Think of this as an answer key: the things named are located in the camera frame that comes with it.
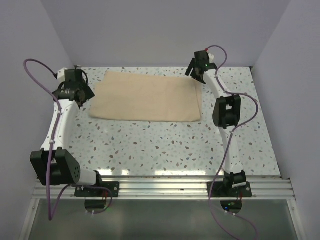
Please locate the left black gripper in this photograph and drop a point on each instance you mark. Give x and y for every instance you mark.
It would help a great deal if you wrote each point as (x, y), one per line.
(89, 94)

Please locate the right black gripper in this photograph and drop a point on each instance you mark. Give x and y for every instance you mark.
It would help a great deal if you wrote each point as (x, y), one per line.
(193, 74)

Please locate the beige surgical wrap cloth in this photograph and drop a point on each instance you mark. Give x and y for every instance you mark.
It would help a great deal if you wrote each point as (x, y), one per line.
(125, 96)

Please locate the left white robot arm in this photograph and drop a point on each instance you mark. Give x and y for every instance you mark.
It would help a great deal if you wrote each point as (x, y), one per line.
(53, 163)

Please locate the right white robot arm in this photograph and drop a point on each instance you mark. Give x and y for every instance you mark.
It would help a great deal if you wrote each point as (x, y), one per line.
(226, 115)

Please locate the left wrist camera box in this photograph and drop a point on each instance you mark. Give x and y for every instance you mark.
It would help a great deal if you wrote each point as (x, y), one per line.
(61, 75)

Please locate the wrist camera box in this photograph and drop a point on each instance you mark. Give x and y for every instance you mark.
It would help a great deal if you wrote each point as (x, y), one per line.
(61, 75)
(211, 57)

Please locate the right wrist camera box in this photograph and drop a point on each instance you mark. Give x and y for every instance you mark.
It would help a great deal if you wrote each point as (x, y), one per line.
(211, 57)

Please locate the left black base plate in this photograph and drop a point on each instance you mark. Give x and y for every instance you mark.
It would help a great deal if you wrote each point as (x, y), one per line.
(106, 188)

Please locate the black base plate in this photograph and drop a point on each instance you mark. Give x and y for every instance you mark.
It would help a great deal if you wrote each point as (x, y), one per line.
(106, 188)
(245, 190)

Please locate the aluminium mounting rail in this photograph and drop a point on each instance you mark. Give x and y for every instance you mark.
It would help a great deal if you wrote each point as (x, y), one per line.
(195, 188)

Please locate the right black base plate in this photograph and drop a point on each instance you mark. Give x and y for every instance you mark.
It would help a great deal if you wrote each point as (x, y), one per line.
(245, 190)

